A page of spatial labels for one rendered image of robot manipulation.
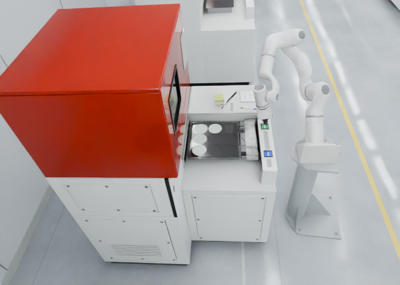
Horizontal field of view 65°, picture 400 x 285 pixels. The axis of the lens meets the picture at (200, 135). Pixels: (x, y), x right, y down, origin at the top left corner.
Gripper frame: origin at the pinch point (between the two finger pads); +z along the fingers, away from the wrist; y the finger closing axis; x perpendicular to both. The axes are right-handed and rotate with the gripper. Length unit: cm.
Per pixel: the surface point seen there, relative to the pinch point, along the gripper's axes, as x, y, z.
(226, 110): 17.2, -28.2, -1.3
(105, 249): -67, -131, 42
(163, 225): -66, -73, 15
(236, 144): -11.7, -22.8, 6.3
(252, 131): 2.8, -11.2, 10.8
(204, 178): -36, -46, 9
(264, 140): -12.9, -2.4, 4.8
